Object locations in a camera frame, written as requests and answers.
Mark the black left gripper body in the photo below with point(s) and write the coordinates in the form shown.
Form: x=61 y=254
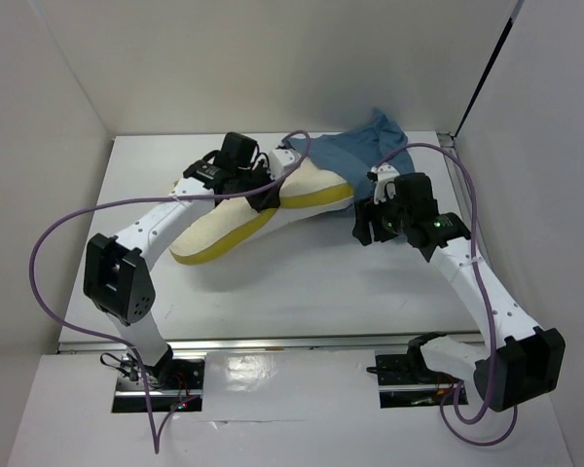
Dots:
x=250 y=180

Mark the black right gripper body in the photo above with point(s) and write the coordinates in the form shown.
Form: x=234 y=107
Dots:
x=394 y=217

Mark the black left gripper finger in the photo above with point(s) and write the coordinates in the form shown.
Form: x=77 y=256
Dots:
x=258 y=203
x=273 y=196

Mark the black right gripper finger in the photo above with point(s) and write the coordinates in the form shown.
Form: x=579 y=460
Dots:
x=378 y=230
x=361 y=230

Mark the cream pillow with yellow band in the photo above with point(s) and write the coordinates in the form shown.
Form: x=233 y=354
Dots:
x=309 y=191

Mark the blue fabric pillowcase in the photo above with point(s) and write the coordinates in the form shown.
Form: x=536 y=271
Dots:
x=352 y=154

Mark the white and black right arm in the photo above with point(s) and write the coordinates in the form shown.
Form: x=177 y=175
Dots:
x=519 y=360

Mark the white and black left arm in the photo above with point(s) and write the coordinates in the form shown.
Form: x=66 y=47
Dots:
x=118 y=268

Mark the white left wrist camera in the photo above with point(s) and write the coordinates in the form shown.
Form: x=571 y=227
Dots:
x=280 y=160

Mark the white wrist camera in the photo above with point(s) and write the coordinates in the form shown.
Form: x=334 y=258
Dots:
x=280 y=160
x=384 y=177

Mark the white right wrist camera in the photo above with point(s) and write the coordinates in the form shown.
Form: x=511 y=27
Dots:
x=384 y=177

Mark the aluminium front rail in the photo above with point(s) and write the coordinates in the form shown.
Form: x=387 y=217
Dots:
x=271 y=344

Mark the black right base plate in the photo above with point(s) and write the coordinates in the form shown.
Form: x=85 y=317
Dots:
x=401 y=386

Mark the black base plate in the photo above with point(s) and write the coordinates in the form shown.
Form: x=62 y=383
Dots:
x=401 y=386
x=180 y=389

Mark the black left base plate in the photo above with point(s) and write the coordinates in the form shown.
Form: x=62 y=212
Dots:
x=180 y=389

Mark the black vertical corner post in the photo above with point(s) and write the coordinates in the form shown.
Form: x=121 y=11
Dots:
x=490 y=64

